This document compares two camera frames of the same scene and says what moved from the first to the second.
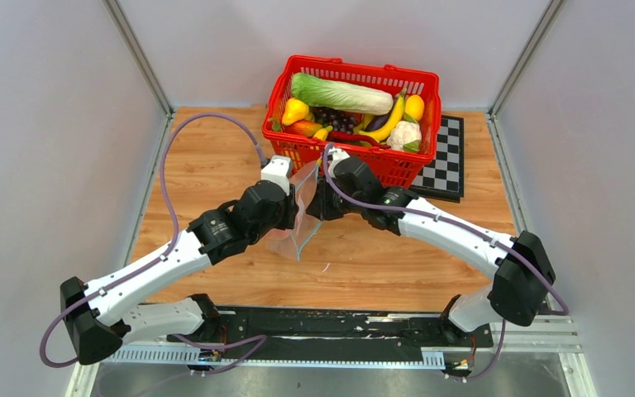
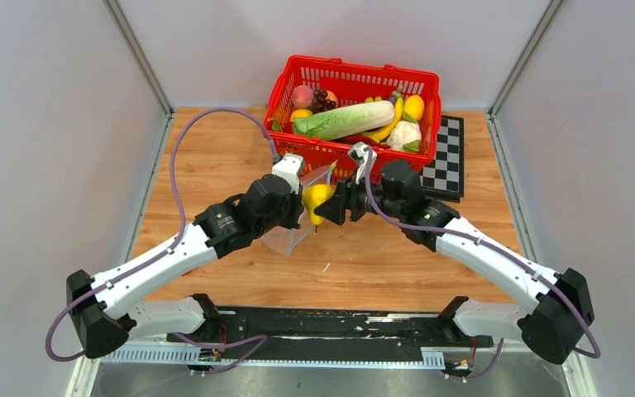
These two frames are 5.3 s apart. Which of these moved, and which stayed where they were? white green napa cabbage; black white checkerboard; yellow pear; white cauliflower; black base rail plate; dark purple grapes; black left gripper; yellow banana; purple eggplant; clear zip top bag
Moved: clear zip top bag; dark purple grapes; white green napa cabbage; purple eggplant; yellow pear
Stayed: yellow banana; black left gripper; black base rail plate; white cauliflower; black white checkerboard
